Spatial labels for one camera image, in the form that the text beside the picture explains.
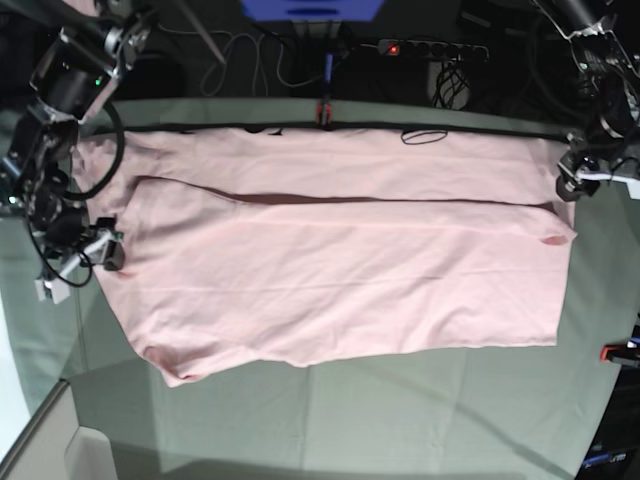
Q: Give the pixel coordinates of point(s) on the white bin corner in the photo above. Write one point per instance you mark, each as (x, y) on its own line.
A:
(89, 456)

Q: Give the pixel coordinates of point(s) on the black power strip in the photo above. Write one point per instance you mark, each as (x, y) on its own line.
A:
(436, 51)

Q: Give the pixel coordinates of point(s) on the pink t-shirt black print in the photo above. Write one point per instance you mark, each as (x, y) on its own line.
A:
(308, 246)

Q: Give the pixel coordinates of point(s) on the red clamp top centre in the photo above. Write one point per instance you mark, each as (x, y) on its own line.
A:
(323, 115)

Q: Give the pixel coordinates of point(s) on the blue box top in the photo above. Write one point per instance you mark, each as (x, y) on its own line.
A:
(311, 10)

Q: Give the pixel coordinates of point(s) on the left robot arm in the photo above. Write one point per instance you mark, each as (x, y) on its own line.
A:
(604, 46)

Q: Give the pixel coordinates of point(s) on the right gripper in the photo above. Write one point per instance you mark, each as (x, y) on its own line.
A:
(82, 244)

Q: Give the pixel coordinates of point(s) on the red clamp right edge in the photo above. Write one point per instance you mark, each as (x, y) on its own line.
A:
(625, 354)

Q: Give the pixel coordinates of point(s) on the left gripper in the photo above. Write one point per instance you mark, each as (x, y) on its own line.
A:
(582, 151)

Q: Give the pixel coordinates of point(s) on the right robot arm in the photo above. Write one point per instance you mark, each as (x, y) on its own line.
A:
(73, 82)

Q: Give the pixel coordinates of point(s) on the blue clamp handle centre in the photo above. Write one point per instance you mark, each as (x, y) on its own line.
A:
(328, 69)

